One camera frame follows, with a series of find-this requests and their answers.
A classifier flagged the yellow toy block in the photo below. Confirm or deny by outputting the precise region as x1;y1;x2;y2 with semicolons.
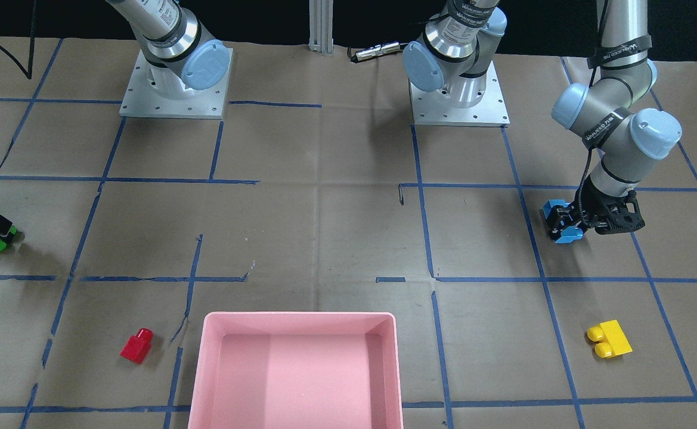
586;319;633;359

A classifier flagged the pink plastic box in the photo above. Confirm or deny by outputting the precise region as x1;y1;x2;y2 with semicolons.
188;312;404;428

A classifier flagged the red toy block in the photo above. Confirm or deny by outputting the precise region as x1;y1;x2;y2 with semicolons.
119;328;154;365

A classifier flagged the aluminium frame post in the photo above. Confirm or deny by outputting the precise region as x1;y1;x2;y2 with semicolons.
308;0;334;56

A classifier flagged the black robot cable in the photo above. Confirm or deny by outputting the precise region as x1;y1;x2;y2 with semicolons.
572;0;612;233

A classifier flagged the blue toy block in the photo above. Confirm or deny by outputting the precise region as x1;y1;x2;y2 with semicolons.
541;199;579;244

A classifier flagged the silver cable connector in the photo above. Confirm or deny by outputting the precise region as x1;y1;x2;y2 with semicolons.
346;41;408;64

